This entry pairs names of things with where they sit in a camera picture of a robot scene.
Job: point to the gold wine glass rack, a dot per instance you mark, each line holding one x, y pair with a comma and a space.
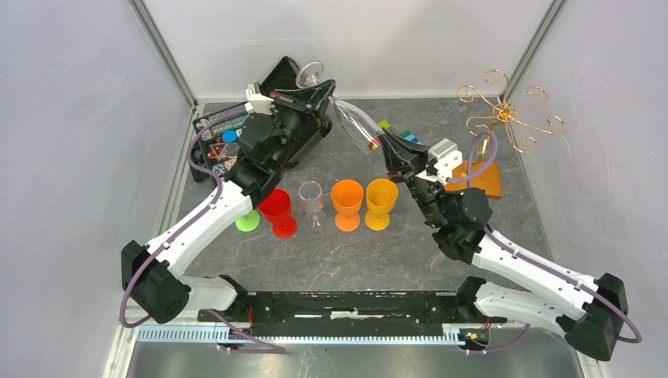
520, 135

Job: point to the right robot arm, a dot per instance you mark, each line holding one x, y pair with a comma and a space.
588, 312

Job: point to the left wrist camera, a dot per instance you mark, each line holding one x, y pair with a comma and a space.
257, 103

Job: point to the clear wine glass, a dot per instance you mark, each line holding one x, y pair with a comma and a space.
361, 127
312, 202

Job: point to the green plastic wine glass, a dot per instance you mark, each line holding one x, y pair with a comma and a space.
248, 222

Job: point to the black open case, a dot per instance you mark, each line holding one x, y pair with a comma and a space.
233, 145

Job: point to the toy brick car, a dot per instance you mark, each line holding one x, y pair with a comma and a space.
385, 125

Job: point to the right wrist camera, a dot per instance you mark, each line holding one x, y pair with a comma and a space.
443, 158

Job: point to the yellow plastic wine glass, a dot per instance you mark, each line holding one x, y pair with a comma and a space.
381, 197

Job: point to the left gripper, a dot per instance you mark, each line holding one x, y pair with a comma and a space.
309, 104

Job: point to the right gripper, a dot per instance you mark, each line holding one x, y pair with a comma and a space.
401, 155

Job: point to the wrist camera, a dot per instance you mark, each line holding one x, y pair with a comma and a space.
257, 103
443, 158

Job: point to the blue green brick stack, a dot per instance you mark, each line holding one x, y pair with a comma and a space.
410, 137

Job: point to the orange plastic wine glass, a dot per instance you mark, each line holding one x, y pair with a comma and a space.
347, 197

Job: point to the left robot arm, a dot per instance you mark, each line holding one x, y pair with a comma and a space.
153, 273

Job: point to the red plastic wine glass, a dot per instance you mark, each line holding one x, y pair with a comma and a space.
277, 210

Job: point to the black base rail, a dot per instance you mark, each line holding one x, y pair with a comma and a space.
462, 320

